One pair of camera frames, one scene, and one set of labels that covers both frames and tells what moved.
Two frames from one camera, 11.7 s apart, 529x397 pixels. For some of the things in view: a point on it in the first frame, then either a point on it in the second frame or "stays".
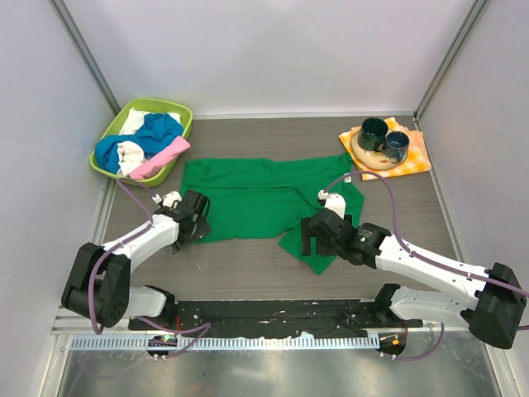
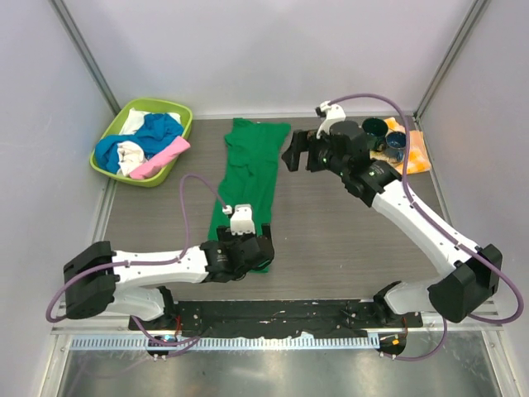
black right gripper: [307, 231] to [303, 141]
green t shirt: [268, 198] to [248, 173]
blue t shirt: [160, 128] stays
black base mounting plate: [265, 318] stays
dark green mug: [373, 134] stays
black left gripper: [202, 229] to [229, 239]
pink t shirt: [161, 161] stays
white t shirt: [130, 156] stays
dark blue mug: [397, 145] stays
